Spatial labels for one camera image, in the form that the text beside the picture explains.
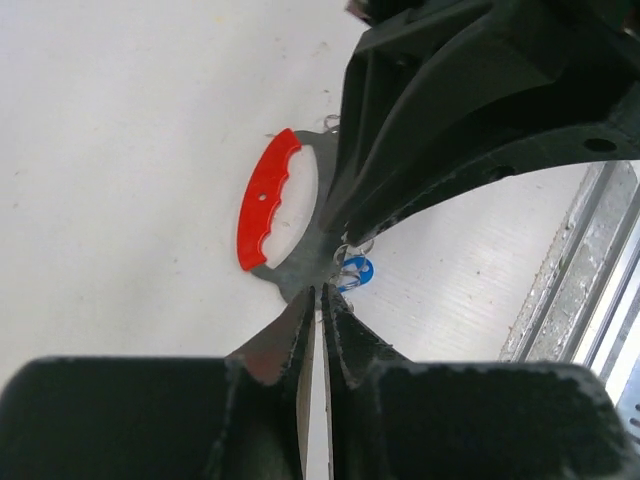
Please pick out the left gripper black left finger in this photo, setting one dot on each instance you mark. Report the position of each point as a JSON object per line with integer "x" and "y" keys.
{"x": 243, "y": 416}

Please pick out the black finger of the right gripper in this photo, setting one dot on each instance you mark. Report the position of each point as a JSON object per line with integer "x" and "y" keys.
{"x": 443, "y": 97}

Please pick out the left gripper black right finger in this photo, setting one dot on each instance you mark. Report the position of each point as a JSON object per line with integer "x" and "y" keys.
{"x": 393, "y": 418}

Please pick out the blue tag key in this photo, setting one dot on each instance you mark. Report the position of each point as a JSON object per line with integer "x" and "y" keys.
{"x": 356, "y": 271}

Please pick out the red handled keyring holder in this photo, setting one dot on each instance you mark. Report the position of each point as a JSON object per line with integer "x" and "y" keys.
{"x": 278, "y": 237}

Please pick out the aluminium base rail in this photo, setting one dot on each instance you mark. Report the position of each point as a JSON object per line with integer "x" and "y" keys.
{"x": 583, "y": 306}

